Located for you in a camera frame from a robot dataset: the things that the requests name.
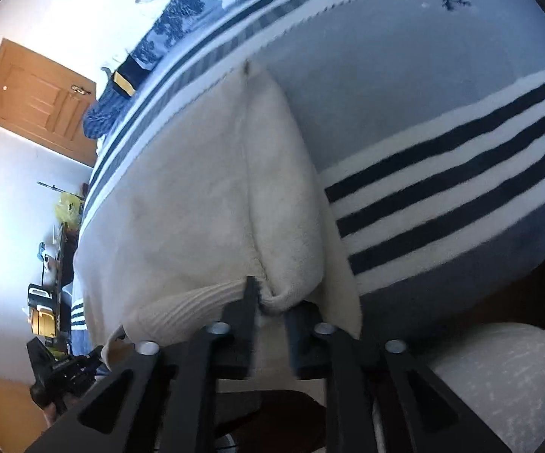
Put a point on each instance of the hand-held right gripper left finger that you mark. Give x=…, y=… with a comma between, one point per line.
x=248, y=306

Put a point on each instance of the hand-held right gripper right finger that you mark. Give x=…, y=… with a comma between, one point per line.
x=303, y=339

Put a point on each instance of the cream knitted sweater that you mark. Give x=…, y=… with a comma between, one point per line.
x=197, y=198

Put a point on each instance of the yellow box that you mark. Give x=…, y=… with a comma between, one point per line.
x=43, y=323

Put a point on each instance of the black box with white mark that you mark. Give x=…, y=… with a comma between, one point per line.
x=38, y=295

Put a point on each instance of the dark wooden side table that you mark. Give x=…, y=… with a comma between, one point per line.
x=67, y=264

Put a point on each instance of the small blue cloth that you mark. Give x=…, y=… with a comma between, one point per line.
x=43, y=251

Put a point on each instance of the yellow plastic bag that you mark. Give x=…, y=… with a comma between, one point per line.
x=68, y=207

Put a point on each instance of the person's right leg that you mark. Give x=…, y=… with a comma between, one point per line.
x=499, y=377

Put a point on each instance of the blue striped bed sheet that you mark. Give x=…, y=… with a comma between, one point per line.
x=395, y=104

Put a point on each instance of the brown wooden door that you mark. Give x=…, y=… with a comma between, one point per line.
x=36, y=99

